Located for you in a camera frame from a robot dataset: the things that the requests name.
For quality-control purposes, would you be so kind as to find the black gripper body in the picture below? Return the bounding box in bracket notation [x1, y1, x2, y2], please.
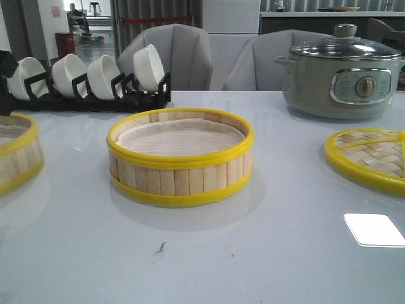
[0, 50, 19, 78]

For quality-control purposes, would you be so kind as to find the bamboo steamer tray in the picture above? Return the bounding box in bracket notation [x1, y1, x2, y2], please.
[107, 108, 254, 206]
[1, 113, 44, 195]

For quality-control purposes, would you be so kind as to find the woven bamboo steamer lid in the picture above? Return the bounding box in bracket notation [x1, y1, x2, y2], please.
[324, 128, 404, 196]

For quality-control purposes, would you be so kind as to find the white bowl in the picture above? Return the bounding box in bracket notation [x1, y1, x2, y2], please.
[7, 57, 49, 101]
[87, 55, 120, 100]
[133, 44, 165, 92]
[52, 53, 87, 99]

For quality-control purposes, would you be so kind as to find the red bin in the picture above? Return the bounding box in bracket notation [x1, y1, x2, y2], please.
[55, 32, 75, 59]

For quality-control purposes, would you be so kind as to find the black dish rack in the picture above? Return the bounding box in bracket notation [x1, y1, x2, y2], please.
[1, 69, 171, 115]

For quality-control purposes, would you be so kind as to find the red barrier belt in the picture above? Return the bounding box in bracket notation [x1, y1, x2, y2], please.
[122, 15, 192, 24]

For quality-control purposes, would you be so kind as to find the left grey chair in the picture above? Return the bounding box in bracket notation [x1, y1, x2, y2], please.
[117, 24, 213, 91]

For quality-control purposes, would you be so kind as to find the grey chair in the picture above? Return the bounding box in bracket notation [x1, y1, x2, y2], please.
[222, 30, 328, 91]
[117, 24, 213, 91]

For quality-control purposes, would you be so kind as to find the right grey chair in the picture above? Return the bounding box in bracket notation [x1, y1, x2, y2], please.
[222, 30, 328, 91]

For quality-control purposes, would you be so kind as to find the dark counter cabinet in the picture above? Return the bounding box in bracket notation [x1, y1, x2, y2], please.
[259, 11, 404, 37]

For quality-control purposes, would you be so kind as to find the grey-green electric pot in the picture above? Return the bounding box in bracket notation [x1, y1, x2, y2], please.
[275, 54, 404, 120]

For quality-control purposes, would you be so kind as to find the glass pot lid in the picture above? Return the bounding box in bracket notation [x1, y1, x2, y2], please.
[290, 23, 401, 60]

